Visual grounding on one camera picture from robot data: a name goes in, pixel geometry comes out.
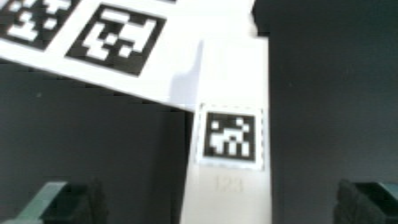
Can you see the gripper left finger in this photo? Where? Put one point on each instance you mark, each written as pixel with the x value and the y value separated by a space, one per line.
pixel 69 203

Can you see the marker tag sheet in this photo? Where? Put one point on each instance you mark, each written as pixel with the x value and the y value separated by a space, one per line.
pixel 122 43

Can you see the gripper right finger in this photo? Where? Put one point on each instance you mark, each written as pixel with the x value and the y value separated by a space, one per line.
pixel 367 203

